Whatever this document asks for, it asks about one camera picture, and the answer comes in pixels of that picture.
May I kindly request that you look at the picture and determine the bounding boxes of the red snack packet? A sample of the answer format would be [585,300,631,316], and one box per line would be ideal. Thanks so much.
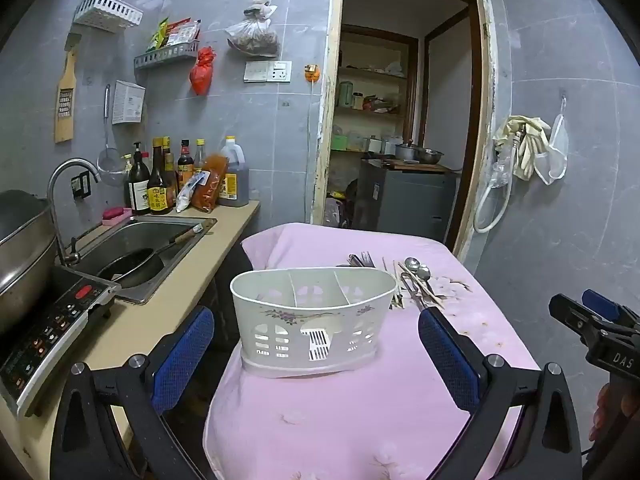
[166,20,202,47]

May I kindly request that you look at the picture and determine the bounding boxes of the pink table cloth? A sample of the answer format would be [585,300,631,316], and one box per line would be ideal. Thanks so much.
[202,222,543,480]

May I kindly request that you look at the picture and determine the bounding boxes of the white plastic utensil caddy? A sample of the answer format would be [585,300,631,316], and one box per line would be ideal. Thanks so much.
[230,267,397,378]

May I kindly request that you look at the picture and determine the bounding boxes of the dark soy sauce bottle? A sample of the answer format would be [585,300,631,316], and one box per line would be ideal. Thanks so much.
[146,137,176,216]

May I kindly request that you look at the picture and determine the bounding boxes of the white wall box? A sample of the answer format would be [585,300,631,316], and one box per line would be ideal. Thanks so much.
[111,80,147,126]

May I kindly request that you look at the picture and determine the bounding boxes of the white wall basket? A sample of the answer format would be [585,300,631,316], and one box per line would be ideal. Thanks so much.
[72,0,144,31]

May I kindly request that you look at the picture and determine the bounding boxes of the wooden grater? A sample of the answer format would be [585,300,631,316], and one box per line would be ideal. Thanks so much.
[54,32,82,144]

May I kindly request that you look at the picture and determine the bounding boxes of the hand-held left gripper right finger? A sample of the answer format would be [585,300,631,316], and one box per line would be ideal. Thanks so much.
[417,305,583,480]

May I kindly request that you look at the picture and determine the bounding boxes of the induction cooker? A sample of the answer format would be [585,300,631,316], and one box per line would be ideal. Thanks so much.
[0,265,121,418]

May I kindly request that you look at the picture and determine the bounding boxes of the pink soap dish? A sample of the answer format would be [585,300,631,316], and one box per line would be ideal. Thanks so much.
[101,206,133,226]

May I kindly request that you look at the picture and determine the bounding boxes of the stainless steel sink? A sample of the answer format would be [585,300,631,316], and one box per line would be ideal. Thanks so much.
[70,215,218,306]

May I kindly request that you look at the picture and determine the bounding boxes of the grey wall rack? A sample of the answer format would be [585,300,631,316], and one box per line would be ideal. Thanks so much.
[133,40,201,71]

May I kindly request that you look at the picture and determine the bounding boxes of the white seasoning packet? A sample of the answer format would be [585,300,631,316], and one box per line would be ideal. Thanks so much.
[175,170,211,213]

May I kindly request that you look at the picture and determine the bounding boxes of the white hose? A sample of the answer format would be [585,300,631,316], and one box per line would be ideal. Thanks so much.
[472,180,513,234]

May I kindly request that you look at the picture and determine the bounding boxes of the red plastic bag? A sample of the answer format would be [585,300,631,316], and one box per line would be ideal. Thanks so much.
[189,46,217,96]

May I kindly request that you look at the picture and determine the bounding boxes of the curved metal faucet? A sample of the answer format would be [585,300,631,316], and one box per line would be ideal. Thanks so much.
[47,158,102,267]

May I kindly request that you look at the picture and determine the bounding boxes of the grey cabinet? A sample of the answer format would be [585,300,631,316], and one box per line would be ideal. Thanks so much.
[357,157,458,243]

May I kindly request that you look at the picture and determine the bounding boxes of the person's right hand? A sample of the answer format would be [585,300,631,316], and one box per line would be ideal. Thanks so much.
[590,382,626,443]

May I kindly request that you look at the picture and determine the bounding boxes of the large oil jug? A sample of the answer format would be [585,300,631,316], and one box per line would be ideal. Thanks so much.
[217,136,250,208]

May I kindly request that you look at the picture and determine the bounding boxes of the wooden cutting board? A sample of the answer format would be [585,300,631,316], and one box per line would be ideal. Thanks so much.
[382,157,451,174]

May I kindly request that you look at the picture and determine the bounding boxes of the black wall socket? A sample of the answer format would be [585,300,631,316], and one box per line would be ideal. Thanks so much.
[71,170,92,200]

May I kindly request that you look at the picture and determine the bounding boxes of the wooden shelf unit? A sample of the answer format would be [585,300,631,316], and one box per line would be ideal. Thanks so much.
[330,25,421,156]

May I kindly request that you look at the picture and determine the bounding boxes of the thin white cable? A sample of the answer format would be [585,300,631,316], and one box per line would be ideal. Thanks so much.
[304,80,317,211]

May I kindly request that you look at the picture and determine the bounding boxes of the dark bottle with yellow label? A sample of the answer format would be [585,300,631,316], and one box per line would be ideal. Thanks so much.
[162,136,180,211]

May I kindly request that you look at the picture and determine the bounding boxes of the black pump bottle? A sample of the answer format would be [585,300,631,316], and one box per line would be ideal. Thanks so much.
[124,141,152,216]

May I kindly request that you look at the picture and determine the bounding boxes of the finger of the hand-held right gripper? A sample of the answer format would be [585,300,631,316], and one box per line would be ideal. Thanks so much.
[548,294,608,346]
[581,289,640,331]

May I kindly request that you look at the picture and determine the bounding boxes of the orange seasoning packet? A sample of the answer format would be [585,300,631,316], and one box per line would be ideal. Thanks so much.
[190,154,228,212]

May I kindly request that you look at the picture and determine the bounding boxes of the dark bottle with red label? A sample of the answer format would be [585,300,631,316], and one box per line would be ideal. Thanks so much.
[176,139,196,196]

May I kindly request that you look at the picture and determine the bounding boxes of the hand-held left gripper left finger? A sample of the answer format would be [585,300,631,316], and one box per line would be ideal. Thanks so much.
[50,305,216,480]

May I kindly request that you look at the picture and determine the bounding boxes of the metal strainer ladle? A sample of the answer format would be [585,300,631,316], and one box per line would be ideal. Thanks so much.
[95,85,123,173]

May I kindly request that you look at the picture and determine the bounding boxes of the metal wok with lid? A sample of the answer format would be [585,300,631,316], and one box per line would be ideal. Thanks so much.
[0,190,57,336]

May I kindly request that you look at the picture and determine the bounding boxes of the yellow green snack packet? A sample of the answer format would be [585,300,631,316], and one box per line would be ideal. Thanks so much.
[150,17,172,52]

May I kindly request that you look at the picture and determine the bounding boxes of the wooden door frame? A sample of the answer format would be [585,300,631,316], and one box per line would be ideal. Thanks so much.
[310,0,501,261]

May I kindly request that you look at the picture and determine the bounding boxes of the black pan with wooden handle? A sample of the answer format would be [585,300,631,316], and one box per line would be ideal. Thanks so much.
[97,223,206,289]

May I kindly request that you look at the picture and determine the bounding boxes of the cream rubber gloves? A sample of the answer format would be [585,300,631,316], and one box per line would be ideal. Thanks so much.
[492,115,551,181]

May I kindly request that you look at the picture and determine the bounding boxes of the clear bag of dried goods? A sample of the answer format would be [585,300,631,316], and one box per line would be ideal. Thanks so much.
[225,0,280,58]

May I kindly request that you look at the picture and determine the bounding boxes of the pile of metal cutlery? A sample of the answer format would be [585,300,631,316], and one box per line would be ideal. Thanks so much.
[382,257,447,311]

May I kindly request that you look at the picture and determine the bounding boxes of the clear plastic bag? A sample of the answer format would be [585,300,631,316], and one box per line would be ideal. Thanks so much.
[490,152,516,188]

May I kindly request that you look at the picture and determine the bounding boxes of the beige kitchen counter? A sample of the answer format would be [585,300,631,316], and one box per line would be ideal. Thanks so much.
[0,200,261,480]

